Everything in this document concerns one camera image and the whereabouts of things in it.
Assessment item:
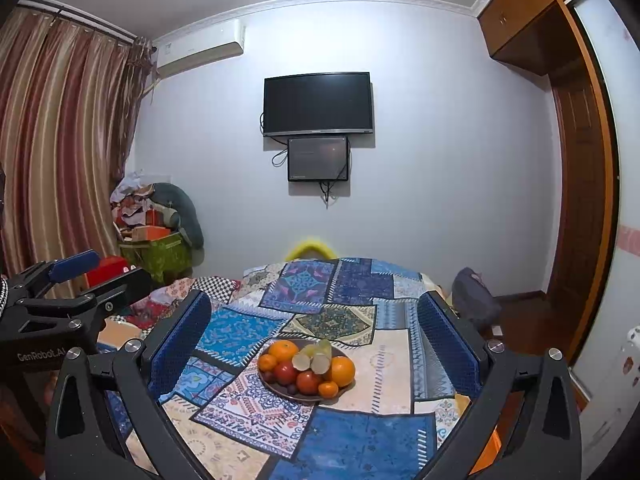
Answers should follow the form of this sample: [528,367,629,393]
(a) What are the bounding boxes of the small tangerine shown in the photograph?
[318,382,340,400]
[257,352,278,373]

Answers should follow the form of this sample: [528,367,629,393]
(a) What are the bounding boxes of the large orange with sticker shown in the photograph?
[267,339,299,363]

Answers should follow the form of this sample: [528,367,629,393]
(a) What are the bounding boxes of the red tomato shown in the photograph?
[272,361,298,387]
[296,370,323,396]

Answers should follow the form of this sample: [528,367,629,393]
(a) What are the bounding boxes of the red box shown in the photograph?
[85,256,130,288]

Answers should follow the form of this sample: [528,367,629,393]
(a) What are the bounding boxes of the green storage box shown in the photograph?
[119,233,192,286]

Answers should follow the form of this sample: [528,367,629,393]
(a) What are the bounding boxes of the white sliding wardrobe door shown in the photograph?
[569,0,640,461]

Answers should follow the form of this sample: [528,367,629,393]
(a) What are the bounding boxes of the grey green plush pillow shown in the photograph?
[151,182,204,250]

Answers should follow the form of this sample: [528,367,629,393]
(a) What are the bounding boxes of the patchwork bed cover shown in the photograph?
[99,258,470,479]

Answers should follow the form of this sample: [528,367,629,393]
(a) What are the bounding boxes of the dark bag on floor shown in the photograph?
[451,268,501,332]

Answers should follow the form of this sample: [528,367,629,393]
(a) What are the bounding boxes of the striped brown curtain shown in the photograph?
[1,8,152,276]

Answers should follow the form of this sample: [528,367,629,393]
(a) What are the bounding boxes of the dark purple plum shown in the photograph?
[262,370,276,384]

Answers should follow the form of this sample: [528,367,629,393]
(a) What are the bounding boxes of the yellow chair back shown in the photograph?
[285,238,337,261]

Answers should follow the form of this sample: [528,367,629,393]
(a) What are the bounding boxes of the dark purple plate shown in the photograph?
[257,339,356,403]

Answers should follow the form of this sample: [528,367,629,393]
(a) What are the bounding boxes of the white air conditioner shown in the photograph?
[156,20,245,78]

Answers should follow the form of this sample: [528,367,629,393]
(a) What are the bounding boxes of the brown wooden door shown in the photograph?
[548,61,605,359]

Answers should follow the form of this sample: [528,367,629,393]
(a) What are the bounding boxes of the wooden wardrobe cabinet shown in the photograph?
[478,0,580,76]

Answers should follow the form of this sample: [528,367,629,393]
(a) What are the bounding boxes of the small black wall monitor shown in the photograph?
[288,136,350,183]

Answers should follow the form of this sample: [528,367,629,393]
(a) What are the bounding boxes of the black wall television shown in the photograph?
[262,72,374,136]

